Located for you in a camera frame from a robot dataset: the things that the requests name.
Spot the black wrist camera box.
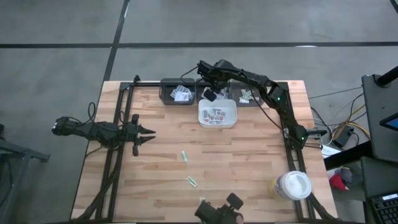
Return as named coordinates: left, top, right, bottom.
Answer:
left=197, top=60, right=216, bottom=77

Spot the grey glove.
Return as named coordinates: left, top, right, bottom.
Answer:
left=338, top=167, right=354, bottom=184

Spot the black keyboard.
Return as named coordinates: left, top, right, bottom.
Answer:
left=369, top=192, right=398, bottom=224

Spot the black pole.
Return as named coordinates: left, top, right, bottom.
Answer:
left=374, top=65, right=398, bottom=87

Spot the red cloth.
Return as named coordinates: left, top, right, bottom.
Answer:
left=328, top=173, right=348, bottom=191

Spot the black handheld device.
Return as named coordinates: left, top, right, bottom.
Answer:
left=194, top=192, right=245, bottom=224

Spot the thin floor cable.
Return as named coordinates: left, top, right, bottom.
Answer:
left=307, top=86, right=363, bottom=100

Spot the yellow floor cable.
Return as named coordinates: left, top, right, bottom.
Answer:
left=331, top=121, right=371, bottom=141

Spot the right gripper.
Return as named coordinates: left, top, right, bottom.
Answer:
left=203, top=70, right=233, bottom=103

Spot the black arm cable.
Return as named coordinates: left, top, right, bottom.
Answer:
left=247, top=88, right=301, bottom=144
left=180, top=65, right=200, bottom=84

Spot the white paper sheet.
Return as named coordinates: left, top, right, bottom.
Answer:
left=320, top=143, right=341, bottom=158

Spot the white plastic bin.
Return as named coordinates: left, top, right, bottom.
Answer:
left=198, top=98, right=238, bottom=129

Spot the black power adapter box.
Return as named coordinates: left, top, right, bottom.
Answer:
left=332, top=125, right=354, bottom=147

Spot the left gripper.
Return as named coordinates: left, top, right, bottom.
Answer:
left=124, top=113, right=156, bottom=157

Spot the grey translucent plastic bin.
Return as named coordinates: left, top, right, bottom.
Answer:
left=195, top=78, right=231, bottom=101
left=230, top=79, right=268, bottom=108
left=159, top=78, right=196, bottom=106

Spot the blue screen tablet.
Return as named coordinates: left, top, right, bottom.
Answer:
left=379, top=111, right=398, bottom=131

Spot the black floor stand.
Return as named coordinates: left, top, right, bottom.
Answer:
left=0, top=124, right=50, bottom=224

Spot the dark side desk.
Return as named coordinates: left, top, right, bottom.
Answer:
left=360, top=73, right=398, bottom=200

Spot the disinfecting wipes canister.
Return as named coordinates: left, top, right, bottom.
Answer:
left=269, top=170, right=312, bottom=202

